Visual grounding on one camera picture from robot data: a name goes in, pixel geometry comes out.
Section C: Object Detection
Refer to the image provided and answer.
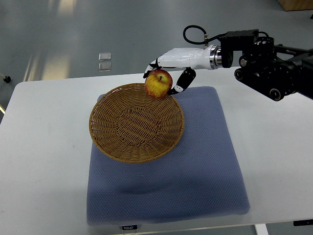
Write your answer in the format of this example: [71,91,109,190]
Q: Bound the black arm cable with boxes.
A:
[183,25,227,47]

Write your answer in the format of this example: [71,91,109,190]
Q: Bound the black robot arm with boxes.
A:
[216,29,313,101]

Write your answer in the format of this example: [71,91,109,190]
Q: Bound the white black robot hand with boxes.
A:
[143,45,222,95]

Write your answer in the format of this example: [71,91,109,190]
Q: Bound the floor socket plate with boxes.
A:
[98,52,111,61]
[98,62,112,71]

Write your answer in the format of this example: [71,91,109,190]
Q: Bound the brown wicker basket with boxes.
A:
[89,83,184,164]

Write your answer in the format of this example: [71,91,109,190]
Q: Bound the upper floor socket plate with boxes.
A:
[98,52,111,61]

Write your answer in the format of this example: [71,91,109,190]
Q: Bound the red yellow apple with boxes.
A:
[144,69,173,98]

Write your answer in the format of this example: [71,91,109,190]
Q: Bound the lower floor socket plate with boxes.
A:
[98,62,112,71]

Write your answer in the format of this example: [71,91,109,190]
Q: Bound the white table leg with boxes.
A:
[254,224,269,235]

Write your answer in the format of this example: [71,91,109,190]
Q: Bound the wooden box corner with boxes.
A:
[278,0,313,11]

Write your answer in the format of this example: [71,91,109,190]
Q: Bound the blue grey cushion mat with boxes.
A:
[87,86,250,226]

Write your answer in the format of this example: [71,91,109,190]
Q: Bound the black caster wheel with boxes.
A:
[0,73,11,83]

